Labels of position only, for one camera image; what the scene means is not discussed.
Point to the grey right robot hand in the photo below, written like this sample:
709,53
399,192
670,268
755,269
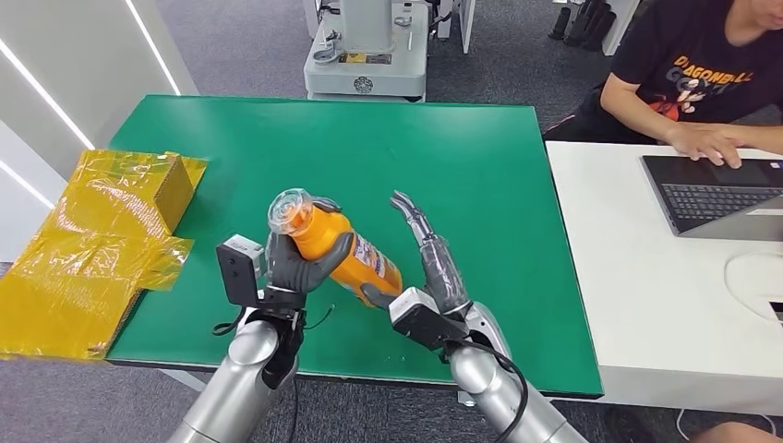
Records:
443,275

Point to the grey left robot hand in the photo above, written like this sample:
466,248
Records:
290,272

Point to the orange detergent bottle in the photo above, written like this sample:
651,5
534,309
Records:
361,260

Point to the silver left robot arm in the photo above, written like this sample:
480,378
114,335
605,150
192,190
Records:
238,385

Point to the person's left forearm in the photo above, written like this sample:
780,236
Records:
755,134

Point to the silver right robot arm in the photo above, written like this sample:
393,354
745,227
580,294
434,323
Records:
489,385

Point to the yellow taped cardboard box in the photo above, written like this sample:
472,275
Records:
85,263

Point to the white machine with column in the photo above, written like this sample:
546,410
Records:
367,61

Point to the white furniture panel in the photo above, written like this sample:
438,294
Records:
467,24

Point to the dark grey laptop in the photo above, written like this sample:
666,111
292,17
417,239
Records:
709,195

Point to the person's right hand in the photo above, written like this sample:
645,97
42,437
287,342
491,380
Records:
703,143

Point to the white round object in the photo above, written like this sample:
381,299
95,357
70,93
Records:
752,284

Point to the person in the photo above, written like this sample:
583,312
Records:
691,61

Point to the person's knee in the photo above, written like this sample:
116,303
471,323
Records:
734,434

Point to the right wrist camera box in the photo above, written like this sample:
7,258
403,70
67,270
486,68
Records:
422,318

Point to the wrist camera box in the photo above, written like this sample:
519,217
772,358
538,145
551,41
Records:
422,318
238,272

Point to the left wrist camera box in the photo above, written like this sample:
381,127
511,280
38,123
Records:
238,272

